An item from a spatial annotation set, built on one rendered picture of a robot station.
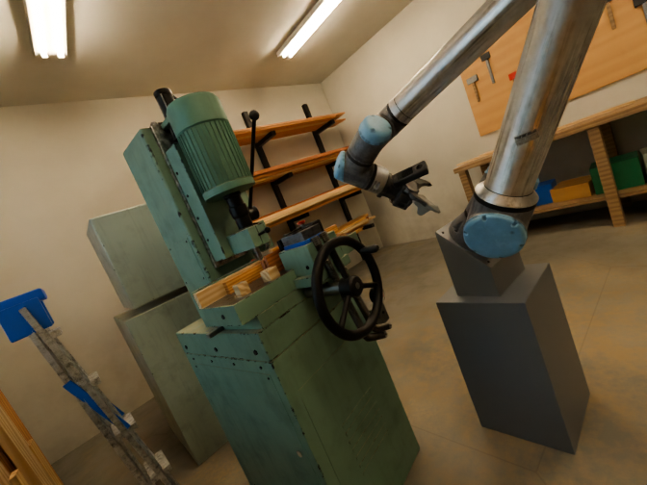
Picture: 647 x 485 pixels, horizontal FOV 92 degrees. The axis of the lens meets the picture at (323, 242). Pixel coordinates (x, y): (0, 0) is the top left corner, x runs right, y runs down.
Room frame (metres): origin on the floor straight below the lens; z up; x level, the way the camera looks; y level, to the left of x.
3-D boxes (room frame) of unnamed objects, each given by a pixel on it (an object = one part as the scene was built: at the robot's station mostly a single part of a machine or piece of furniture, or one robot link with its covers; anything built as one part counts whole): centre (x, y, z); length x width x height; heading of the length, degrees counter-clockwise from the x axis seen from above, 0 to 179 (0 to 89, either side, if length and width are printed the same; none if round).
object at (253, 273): (1.18, 0.13, 0.92); 0.60 x 0.02 x 0.04; 137
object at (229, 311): (1.04, 0.11, 0.87); 0.61 x 0.30 x 0.06; 137
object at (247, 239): (1.09, 0.24, 1.03); 0.14 x 0.07 x 0.09; 47
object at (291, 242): (0.98, 0.04, 0.99); 0.13 x 0.11 x 0.06; 137
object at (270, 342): (1.16, 0.31, 0.76); 0.57 x 0.45 x 0.09; 47
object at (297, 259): (0.98, 0.05, 0.91); 0.15 x 0.14 x 0.09; 137
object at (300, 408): (1.16, 0.31, 0.36); 0.58 x 0.45 x 0.71; 47
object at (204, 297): (1.13, 0.20, 0.92); 0.60 x 0.02 x 0.05; 137
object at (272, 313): (1.04, 0.18, 0.82); 0.40 x 0.21 x 0.04; 137
